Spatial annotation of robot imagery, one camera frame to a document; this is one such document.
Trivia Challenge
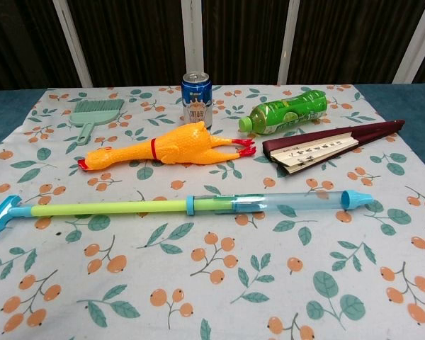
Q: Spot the floral fruit print tablecloth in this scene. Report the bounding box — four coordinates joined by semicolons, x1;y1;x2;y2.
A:
0;84;425;340

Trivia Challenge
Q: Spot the green hand brush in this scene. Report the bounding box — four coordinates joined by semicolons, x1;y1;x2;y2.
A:
69;98;125;145

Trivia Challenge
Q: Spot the green plastic drink bottle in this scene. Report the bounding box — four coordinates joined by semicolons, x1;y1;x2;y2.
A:
238;90;329;136

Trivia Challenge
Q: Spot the maroon folding paper fan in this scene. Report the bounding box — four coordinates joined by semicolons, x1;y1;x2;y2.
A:
261;119;407;175

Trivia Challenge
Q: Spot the white frame post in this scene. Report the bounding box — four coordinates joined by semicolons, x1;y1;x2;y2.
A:
181;0;203;77
392;0;425;84
52;0;94;88
276;0;301;85

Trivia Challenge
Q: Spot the yellow rubber chicken toy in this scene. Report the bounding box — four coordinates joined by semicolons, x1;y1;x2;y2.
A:
77;120;256;174

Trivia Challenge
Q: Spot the blue drink can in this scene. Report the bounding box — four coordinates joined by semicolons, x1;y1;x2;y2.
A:
181;72;213;129

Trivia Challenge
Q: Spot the light green plastic stick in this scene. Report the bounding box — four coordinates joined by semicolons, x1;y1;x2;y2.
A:
0;194;266;246

